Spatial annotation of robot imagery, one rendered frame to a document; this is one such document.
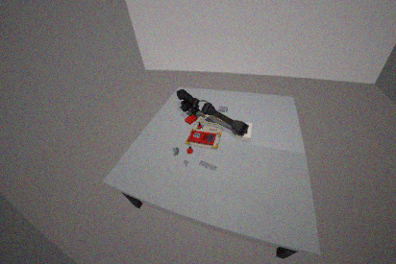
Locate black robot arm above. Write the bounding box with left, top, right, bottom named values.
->
left=177, top=90, right=249, bottom=135

